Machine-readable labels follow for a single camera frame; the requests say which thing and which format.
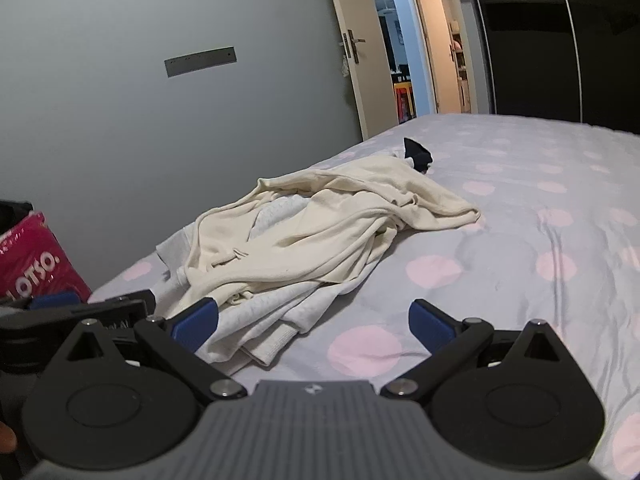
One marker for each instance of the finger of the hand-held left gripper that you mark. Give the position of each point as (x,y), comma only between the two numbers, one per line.
(55,301)
(125,310)

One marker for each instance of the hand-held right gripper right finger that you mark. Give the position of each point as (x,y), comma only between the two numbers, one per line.
(430,322)

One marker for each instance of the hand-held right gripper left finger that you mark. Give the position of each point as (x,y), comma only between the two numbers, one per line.
(192,322)

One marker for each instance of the light grey sweatshirt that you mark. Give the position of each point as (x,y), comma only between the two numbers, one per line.
(280,320)

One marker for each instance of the cream sweater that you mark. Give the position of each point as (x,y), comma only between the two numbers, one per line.
(325,220)

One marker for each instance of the person's left hand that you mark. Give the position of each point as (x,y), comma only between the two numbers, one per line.
(6,439)

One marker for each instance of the pink packet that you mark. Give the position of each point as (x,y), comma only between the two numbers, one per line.
(35,260)

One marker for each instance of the dark bag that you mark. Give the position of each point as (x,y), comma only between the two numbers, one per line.
(15,217)

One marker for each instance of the bed with dotted sheet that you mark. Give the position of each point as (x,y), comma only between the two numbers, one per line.
(500,240)

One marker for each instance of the black cloth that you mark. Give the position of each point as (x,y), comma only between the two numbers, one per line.
(417,152)

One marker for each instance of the orange stool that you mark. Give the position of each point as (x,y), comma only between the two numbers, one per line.
(402,102)

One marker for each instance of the hallway shelf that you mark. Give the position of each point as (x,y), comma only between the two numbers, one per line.
(460,60)

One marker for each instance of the black wardrobe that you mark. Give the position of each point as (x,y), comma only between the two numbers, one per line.
(540,60)

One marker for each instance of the hallway door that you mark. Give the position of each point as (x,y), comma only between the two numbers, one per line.
(425,35)

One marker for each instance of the cream door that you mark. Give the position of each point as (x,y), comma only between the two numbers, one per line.
(350,0)

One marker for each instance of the grey wall plate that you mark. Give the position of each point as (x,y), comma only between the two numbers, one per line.
(200,61)

